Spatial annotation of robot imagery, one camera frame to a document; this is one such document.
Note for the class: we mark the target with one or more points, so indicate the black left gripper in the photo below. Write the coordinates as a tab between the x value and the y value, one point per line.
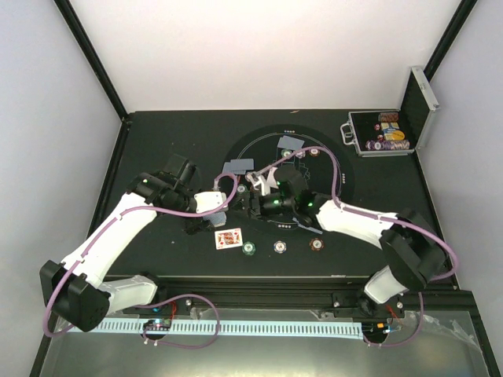
196	225

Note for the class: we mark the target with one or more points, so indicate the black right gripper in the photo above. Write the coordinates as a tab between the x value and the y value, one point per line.
261	206

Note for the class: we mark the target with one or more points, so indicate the blue card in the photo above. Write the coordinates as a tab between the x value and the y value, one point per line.
226	168
290	143
306	227
242	164

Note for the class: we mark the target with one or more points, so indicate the king of hearts card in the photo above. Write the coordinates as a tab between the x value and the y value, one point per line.
229	238

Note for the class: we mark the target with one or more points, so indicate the blue poker chip stack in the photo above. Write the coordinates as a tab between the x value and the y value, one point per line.
280	247

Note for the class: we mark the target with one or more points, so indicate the red poker chip stack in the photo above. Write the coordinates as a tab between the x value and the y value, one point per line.
316	244

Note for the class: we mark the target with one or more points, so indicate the green poker chip stack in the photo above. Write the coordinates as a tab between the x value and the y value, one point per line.
248	248

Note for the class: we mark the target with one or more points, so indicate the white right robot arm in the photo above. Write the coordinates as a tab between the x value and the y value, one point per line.
413	253

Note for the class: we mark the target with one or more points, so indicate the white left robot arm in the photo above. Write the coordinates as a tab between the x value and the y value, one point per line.
75	288

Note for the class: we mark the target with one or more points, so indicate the round black poker mat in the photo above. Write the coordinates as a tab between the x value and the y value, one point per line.
331	172

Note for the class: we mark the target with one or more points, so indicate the black left motor block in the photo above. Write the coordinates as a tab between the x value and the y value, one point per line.
179	170

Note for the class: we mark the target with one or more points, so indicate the purple chips row in case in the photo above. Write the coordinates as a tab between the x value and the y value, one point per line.
385	145

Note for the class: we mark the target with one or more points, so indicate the aluminium poker case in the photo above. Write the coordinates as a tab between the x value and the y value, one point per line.
416	117

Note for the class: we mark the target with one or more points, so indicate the card boxes in case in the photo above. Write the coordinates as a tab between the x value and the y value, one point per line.
392	132

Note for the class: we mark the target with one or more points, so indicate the brown chips row in case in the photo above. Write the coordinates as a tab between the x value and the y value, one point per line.
388	117

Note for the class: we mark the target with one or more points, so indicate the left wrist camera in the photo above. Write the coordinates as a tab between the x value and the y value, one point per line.
209	201

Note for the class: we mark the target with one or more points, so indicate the white slotted cable duct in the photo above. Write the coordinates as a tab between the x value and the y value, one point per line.
267	328

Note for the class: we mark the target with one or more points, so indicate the black aluminium rail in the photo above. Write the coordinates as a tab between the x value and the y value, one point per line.
340	296

